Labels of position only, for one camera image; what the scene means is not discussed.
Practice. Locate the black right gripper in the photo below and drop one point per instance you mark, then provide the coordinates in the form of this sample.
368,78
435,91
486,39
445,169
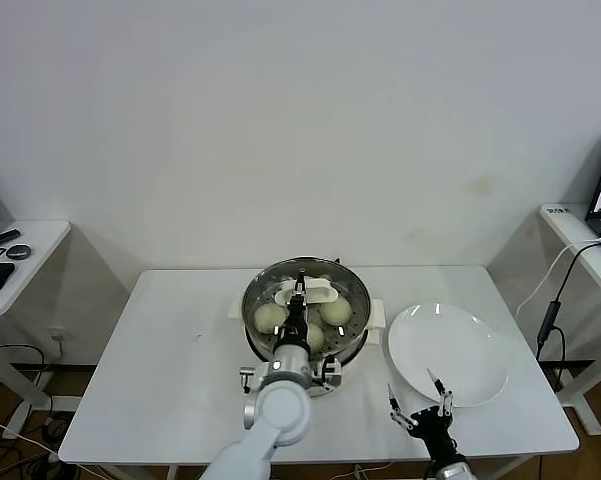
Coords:
432,425

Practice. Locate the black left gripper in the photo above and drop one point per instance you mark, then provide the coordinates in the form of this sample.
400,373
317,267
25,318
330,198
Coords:
293,337

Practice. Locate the glass pot lid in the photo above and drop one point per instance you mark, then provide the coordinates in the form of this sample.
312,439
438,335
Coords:
325,291

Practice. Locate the white steamed baozi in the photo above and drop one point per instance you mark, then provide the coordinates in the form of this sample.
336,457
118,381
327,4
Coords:
316,337
269,318
336,312

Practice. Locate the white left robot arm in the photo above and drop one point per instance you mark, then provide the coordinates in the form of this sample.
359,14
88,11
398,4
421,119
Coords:
280,415

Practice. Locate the stainless steel steamer basket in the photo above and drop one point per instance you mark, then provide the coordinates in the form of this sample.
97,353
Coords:
350,347

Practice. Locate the white round plate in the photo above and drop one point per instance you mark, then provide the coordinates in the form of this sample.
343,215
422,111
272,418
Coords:
447,345

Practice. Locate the white side table with laptop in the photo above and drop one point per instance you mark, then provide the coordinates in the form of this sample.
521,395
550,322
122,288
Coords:
595,260

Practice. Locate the small printed label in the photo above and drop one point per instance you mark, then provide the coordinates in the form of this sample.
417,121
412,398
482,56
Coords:
559,210

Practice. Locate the white side table with mouse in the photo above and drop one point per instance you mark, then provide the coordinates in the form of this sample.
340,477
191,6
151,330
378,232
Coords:
35,260

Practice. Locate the round black disc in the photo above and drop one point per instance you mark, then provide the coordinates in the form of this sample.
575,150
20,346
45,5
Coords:
20,251

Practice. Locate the black remote stick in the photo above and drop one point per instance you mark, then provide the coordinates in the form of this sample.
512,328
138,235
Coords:
6,237

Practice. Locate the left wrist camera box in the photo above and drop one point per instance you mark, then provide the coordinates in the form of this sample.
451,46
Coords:
332,374

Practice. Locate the white wall socket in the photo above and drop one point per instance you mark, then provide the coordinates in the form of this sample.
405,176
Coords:
57,332

